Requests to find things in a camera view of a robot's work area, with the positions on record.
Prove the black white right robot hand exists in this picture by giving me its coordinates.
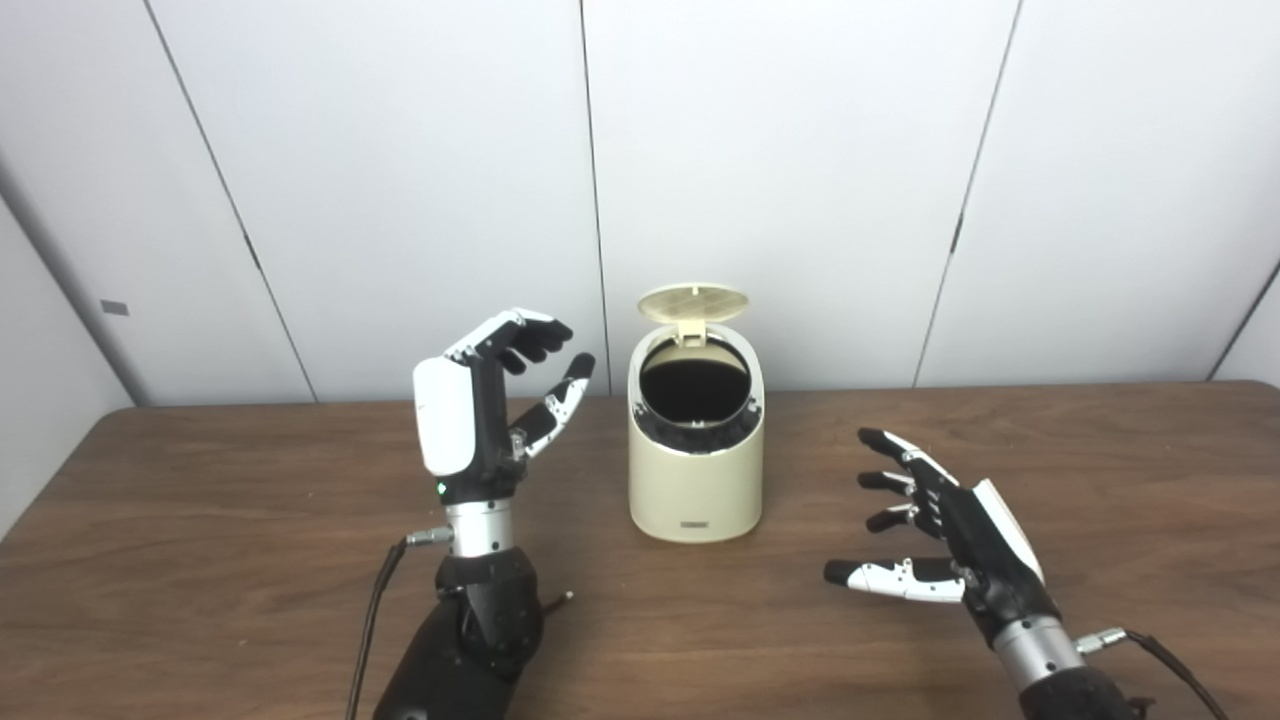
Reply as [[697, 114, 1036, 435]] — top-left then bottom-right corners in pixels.
[[824, 428, 1061, 646]]

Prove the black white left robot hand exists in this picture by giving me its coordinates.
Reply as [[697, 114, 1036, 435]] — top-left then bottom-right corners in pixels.
[[413, 308, 597, 506]]

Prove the cream-colored bin body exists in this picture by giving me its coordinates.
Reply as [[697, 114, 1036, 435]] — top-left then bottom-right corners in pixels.
[[627, 323, 766, 545]]

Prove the cream round bin lid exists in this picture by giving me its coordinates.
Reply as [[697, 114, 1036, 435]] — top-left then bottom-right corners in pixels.
[[637, 283, 751, 346]]

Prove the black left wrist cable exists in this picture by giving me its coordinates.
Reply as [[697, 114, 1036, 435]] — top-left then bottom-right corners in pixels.
[[345, 527, 456, 720]]

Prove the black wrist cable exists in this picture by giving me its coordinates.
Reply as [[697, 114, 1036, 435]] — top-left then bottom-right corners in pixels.
[[345, 527, 456, 720], [1075, 627, 1231, 720]]

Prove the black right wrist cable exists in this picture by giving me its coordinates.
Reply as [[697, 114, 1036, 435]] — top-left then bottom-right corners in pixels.
[[1075, 627, 1231, 720]]

